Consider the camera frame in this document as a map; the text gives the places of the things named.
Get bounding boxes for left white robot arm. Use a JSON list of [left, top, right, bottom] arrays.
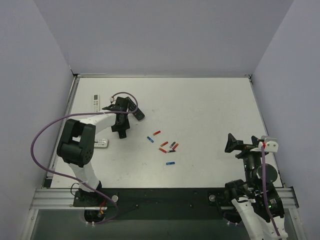
[[57, 97, 130, 206]]

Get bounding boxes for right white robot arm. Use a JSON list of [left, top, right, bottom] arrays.
[[222, 133, 288, 240]]

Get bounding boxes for black TV remote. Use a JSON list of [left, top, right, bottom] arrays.
[[125, 96, 145, 121]]

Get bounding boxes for white remote lying sideways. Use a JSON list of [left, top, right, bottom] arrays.
[[94, 138, 109, 148]]

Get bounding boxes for white air conditioner remote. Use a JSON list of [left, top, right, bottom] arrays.
[[92, 94, 101, 113]]

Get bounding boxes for blue battery left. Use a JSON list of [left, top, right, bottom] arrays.
[[147, 136, 154, 143]]

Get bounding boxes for red battery lower left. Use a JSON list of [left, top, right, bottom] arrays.
[[159, 147, 167, 153]]

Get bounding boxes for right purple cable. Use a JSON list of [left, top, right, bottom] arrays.
[[259, 146, 282, 237]]

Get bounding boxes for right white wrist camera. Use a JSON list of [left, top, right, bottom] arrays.
[[259, 135, 279, 153]]

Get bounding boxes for aluminium frame rail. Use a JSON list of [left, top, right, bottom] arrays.
[[29, 187, 299, 210]]

